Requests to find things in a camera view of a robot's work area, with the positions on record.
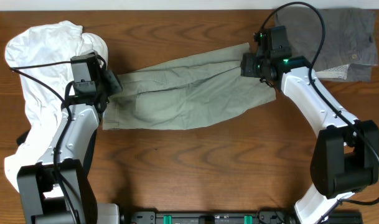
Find khaki green shorts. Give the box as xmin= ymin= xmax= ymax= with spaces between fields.
xmin=103 ymin=43 xmax=276 ymax=130

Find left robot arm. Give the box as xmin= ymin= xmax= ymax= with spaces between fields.
xmin=17 ymin=50 xmax=122 ymax=223

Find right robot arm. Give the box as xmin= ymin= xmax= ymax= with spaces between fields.
xmin=241 ymin=26 xmax=379 ymax=223

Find white shirt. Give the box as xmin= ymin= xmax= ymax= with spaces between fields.
xmin=5 ymin=21 xmax=108 ymax=188

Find folded grey shorts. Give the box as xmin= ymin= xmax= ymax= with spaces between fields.
xmin=274 ymin=7 xmax=378 ymax=82

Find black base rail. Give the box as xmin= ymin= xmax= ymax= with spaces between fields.
xmin=120 ymin=210 xmax=364 ymax=224

